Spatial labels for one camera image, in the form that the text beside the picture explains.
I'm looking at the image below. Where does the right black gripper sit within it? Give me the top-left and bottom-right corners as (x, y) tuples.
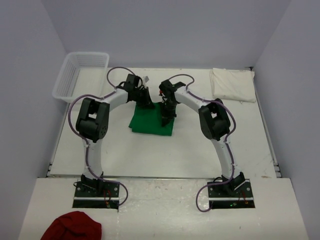
(159, 100), (179, 128)

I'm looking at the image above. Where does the green t shirt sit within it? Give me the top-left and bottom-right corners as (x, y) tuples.
(128, 102), (174, 136)

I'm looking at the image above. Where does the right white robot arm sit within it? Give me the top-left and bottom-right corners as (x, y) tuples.
(159, 79), (245, 197)

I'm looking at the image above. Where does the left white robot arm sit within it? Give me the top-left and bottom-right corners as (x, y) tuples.
(75, 73), (155, 197)

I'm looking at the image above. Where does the white plastic basket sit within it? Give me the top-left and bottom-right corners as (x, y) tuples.
(52, 51), (110, 103)

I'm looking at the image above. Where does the folded white t shirt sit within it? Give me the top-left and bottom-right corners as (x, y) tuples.
(210, 68), (257, 103)

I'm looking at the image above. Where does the red t shirt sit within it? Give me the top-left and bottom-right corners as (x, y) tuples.
(41, 211), (102, 240)

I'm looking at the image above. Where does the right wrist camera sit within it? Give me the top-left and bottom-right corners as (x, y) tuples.
(159, 90), (167, 103)

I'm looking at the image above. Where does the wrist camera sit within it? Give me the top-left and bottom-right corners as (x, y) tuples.
(141, 76), (150, 86)
(159, 90), (167, 103)

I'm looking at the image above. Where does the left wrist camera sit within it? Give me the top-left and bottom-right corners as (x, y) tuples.
(141, 76), (150, 86)

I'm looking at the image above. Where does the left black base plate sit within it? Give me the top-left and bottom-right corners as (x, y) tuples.
(72, 181), (120, 210)

